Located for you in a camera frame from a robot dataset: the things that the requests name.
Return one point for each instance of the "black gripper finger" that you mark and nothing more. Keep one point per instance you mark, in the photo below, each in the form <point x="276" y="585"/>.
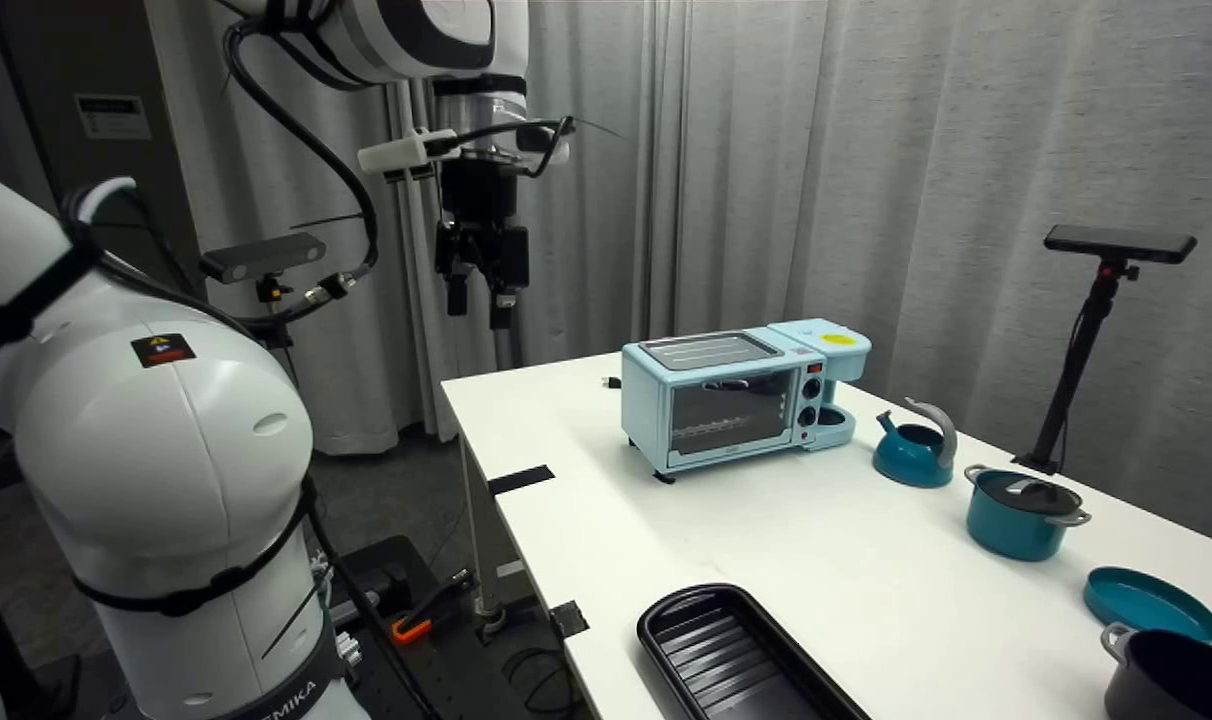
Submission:
<point x="456" y="286"/>
<point x="504" y="300"/>

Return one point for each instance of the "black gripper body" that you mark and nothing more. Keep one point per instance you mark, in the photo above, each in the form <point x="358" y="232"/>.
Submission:
<point x="476" y="194"/>

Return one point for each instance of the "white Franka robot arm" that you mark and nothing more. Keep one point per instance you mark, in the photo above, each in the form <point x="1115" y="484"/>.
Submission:
<point x="167" y="442"/>

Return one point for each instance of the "blue pot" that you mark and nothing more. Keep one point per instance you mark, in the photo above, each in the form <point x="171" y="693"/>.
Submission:
<point x="1010" y="532"/>

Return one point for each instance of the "black pot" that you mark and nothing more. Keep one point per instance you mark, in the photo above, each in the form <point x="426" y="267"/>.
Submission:
<point x="1170" y="681"/>

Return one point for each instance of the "black tape strip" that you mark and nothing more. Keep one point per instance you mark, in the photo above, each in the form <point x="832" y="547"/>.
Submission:
<point x="566" y="621"/>
<point x="521" y="479"/>

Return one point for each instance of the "light blue toaster oven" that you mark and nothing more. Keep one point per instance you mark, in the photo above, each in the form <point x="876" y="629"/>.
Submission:
<point x="727" y="403"/>

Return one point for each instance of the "black grill tray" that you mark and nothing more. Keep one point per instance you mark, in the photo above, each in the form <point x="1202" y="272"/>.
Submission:
<point x="729" y="663"/>

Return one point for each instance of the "blue toy kettle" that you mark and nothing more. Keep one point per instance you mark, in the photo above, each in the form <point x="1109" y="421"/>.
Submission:
<point x="911" y="458"/>

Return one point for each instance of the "blue round plate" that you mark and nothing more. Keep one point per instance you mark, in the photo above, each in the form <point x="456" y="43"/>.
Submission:
<point x="1147" y="603"/>

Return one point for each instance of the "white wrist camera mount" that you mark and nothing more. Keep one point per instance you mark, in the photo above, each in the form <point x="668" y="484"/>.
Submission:
<point x="406" y="151"/>

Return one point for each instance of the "black camera on stand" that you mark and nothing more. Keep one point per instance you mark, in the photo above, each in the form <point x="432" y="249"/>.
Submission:
<point x="1119" y="241"/>

